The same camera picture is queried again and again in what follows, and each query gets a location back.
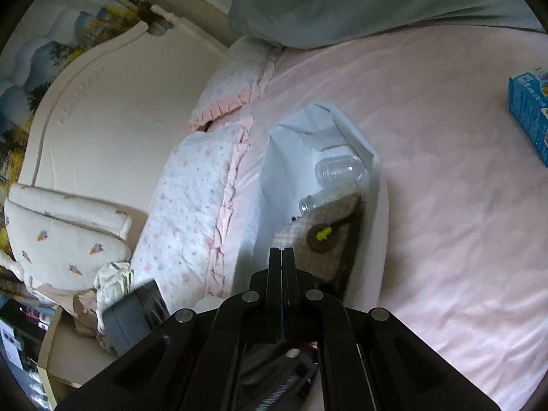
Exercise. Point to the cream ice-cream print cushion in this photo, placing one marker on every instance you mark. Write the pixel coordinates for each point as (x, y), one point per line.
(60, 248)

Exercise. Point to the pink bed sheet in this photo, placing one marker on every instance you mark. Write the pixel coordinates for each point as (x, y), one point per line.
(449, 222)

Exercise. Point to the white storage box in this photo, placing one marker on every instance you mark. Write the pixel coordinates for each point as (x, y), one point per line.
(278, 171)

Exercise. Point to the dark grey box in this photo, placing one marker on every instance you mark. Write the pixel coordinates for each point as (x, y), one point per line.
(128, 321)

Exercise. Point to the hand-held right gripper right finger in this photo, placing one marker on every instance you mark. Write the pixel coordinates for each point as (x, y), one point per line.
(289, 274)

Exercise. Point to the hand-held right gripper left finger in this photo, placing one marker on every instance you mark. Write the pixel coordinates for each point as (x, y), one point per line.
(276, 274)

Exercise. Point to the grey bolster pillow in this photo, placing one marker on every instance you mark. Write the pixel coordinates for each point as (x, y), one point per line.
(364, 0)

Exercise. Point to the cluttered shelf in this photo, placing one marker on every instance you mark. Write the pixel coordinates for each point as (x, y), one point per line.
(21, 351)

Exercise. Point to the cream nightstand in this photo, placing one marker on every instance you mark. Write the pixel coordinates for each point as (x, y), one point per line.
(64, 359)

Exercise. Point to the large floral ruffled pillow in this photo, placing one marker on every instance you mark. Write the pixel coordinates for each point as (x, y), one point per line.
(188, 205)

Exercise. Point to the cream bed headboard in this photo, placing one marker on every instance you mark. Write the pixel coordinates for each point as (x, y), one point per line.
(120, 128)

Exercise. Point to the plaid cloth with round object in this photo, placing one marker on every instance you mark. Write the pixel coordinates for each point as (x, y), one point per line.
(319, 265)

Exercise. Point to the blue printed carton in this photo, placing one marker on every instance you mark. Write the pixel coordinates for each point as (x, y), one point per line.
(528, 111)

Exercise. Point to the crumpled white cloth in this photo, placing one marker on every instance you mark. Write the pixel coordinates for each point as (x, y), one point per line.
(113, 282)

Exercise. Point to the small floral ruffled pillow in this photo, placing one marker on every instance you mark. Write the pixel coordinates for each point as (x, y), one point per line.
(235, 81)

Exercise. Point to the clear plastic bottle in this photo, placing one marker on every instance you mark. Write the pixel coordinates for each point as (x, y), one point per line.
(340, 169)
(329, 197)

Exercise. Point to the landscape wall poster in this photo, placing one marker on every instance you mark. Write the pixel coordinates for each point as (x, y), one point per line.
(43, 60)

